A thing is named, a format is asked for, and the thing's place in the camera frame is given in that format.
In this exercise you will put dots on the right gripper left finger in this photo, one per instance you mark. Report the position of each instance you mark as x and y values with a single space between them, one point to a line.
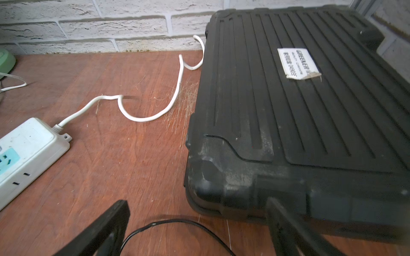
104 237

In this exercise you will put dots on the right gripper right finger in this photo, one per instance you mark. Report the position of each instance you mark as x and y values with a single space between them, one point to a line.
291 236

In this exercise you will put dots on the white power strip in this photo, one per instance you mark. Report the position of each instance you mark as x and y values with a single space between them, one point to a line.
26 153

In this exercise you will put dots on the green fan at back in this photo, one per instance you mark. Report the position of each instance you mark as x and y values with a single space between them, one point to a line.
7 62

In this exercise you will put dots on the black tool case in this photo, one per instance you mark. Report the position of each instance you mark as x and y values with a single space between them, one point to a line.
296 104

